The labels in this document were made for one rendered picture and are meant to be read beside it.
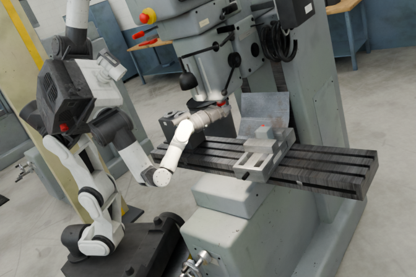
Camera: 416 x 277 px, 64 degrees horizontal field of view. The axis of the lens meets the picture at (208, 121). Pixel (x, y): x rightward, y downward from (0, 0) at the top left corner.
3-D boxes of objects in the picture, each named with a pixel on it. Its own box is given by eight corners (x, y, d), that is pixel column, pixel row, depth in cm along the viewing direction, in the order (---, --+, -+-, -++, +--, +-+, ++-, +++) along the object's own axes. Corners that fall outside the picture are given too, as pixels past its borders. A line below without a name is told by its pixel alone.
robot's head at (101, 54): (108, 78, 139) (112, 68, 133) (92, 63, 138) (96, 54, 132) (118, 69, 143) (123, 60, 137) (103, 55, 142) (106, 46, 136)
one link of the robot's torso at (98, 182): (85, 213, 175) (34, 140, 159) (103, 191, 189) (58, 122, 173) (106, 210, 168) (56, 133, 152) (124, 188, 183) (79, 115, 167)
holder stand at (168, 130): (192, 150, 190) (181, 119, 182) (168, 146, 205) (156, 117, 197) (206, 138, 197) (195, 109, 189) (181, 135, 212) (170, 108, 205)
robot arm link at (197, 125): (205, 127, 153) (185, 138, 148) (199, 133, 162) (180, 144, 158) (192, 106, 154) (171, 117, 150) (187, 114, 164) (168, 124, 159)
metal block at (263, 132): (269, 143, 153) (266, 132, 150) (258, 142, 157) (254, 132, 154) (274, 137, 156) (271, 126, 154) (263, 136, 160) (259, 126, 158)
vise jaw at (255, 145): (273, 154, 147) (271, 146, 145) (244, 151, 156) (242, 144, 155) (279, 146, 151) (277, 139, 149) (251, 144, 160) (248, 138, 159)
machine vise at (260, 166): (265, 183, 141) (259, 162, 137) (236, 179, 151) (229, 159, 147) (296, 139, 165) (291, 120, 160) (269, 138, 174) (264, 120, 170)
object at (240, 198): (250, 221, 153) (243, 200, 149) (195, 205, 177) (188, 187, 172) (296, 159, 185) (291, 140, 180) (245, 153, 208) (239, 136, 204)
